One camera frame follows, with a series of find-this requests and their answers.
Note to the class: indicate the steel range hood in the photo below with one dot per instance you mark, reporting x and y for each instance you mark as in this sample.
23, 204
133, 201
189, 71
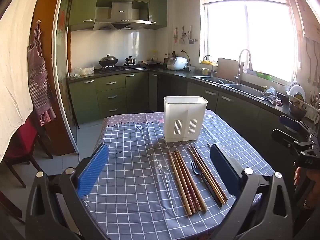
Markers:
121, 12

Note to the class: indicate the hanging kitchen utensils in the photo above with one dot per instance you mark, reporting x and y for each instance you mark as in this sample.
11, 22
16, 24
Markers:
311, 60

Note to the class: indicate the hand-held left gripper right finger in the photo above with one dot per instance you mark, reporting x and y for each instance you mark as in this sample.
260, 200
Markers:
225, 172

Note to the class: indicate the kitchen window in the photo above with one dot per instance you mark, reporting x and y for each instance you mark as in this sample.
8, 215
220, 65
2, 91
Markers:
250, 30

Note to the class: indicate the group of condiment bottles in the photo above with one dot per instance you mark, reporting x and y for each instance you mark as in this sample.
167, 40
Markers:
169, 58

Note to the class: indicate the dark kitchen countertop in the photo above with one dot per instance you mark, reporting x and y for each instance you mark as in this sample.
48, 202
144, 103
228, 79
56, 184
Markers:
175, 73

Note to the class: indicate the white plastic utensil holder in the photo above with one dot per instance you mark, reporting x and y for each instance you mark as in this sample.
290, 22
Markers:
185, 115

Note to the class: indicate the hanging wall tools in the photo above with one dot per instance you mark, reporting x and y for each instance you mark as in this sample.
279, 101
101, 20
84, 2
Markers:
183, 33

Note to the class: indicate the person's right hand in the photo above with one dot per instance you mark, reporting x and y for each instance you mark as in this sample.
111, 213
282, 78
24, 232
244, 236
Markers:
298, 177

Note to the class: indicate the sliding glass door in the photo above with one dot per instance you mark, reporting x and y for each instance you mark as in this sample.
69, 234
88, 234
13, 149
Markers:
62, 55

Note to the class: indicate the small steel faucet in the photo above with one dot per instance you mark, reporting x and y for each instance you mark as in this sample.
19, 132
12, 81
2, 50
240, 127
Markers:
212, 68

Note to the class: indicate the checked apron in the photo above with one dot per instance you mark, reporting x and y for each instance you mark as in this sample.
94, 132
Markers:
37, 80

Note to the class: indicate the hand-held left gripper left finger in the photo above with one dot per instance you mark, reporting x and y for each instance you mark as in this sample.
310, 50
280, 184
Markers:
92, 172

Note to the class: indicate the white plastic bags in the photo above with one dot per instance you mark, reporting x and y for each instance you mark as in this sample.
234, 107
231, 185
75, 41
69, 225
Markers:
82, 72

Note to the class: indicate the black plastic fork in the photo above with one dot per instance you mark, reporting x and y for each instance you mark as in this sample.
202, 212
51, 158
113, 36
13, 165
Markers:
196, 171

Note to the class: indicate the white curtain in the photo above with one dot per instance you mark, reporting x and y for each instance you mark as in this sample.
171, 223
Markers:
15, 67

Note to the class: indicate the white plate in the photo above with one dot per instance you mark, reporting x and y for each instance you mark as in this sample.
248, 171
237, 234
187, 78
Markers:
296, 90

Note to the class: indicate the metal bowl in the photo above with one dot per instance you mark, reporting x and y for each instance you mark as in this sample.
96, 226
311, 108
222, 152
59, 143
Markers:
297, 110

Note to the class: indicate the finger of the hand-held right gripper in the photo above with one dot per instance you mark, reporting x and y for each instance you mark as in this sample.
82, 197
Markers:
288, 123
282, 136

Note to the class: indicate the green plastic containers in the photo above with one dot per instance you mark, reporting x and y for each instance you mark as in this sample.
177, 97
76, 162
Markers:
263, 75

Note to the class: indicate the white dish rack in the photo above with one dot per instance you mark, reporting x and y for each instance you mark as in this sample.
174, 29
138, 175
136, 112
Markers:
312, 110

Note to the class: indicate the small dark cooking pot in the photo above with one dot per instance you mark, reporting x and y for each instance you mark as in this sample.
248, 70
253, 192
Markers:
130, 61

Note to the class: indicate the clear plastic spoon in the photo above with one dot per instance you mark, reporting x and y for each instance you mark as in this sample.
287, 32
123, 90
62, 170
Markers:
163, 166

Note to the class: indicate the tall steel faucet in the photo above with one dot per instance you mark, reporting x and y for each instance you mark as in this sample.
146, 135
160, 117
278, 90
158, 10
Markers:
238, 66

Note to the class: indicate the black gas stove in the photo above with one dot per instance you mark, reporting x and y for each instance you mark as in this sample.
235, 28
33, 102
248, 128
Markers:
125, 68

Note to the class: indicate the clear plastic utensil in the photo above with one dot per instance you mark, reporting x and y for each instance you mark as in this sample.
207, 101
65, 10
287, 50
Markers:
211, 135

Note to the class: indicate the steel kitchen sink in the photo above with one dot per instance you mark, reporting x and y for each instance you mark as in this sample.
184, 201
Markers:
240, 88

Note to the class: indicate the green wall cabinets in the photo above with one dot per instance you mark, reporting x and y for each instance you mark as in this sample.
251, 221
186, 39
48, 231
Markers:
82, 7

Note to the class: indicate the yellow tray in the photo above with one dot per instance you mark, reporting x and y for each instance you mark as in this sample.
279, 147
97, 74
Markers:
207, 62

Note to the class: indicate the crumpled dish rag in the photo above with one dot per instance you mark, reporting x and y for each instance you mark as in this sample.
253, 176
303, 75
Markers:
272, 96

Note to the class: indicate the black frying pan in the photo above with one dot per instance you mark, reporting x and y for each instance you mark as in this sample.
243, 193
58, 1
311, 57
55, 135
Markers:
152, 62

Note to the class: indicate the light bamboo chopstick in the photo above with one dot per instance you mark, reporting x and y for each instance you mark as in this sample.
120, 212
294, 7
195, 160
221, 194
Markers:
192, 180
180, 185

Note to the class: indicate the blue checked tablecloth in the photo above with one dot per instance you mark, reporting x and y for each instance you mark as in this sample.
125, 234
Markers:
135, 160

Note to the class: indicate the white rice cooker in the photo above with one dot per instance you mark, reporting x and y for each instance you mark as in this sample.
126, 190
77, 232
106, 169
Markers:
176, 63

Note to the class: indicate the wooden cutting board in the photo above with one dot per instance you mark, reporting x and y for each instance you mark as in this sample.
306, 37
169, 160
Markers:
226, 67

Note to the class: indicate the black wok with lid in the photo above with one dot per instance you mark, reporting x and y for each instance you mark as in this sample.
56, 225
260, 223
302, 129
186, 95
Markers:
108, 60

